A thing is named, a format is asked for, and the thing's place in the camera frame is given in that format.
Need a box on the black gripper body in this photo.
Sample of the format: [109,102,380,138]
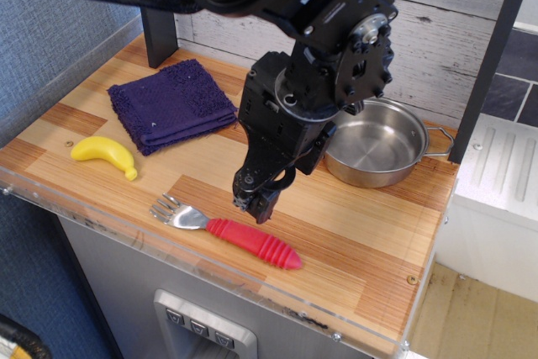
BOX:
[233,52,337,201]

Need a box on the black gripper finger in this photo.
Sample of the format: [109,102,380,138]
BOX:
[247,189,280,224]
[234,191,252,212]

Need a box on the stainless steel metal pot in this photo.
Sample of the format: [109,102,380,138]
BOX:
[324,99,454,188]

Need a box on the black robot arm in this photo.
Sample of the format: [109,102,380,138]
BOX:
[195,0,398,223]

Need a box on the purple folded towel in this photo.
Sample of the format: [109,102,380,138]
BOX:
[108,59,237,156]

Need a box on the silver dispenser button panel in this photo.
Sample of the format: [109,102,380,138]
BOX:
[154,289,258,358]

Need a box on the grey toy fridge cabinet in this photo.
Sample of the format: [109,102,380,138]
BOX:
[60,219,381,358]

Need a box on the yellow toy banana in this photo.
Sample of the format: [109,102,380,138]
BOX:
[71,136,138,181]

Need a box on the clear acrylic table guard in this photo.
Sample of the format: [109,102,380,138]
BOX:
[0,167,411,356]

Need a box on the white toy sink unit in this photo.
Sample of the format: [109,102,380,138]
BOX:
[435,114,537,300]

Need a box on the yellow and black object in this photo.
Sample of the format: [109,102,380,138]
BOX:
[1,314,53,359]

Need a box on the red handled metal fork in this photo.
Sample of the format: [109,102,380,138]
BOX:
[149,193,303,270]

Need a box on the dark left shelf post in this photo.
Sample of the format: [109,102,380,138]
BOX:
[141,8,178,68]

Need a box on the dark shelf post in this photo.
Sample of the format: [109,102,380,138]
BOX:
[448,0,523,164]
[141,8,178,68]

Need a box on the dark right shelf post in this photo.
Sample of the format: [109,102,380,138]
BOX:
[448,0,523,164]

